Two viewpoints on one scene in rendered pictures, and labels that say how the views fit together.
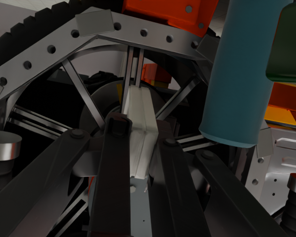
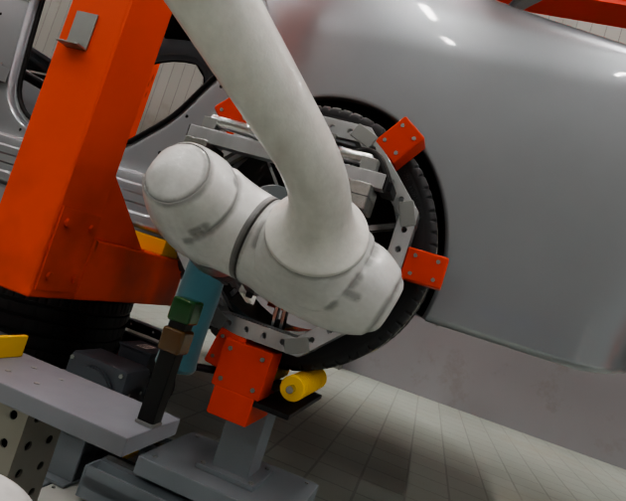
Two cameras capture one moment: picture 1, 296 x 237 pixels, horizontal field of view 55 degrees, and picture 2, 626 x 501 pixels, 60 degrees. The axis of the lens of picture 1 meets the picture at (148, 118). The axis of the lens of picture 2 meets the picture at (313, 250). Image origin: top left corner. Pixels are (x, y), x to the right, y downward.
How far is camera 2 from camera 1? 0.76 m
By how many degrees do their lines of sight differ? 5
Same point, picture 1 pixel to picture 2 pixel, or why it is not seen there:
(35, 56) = not seen: hidden behind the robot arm
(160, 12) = (249, 348)
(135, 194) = not seen: hidden behind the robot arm
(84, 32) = (304, 339)
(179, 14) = (236, 345)
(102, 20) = (291, 346)
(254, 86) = (192, 290)
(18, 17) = (513, 412)
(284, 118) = (143, 239)
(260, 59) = not seen: hidden behind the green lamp
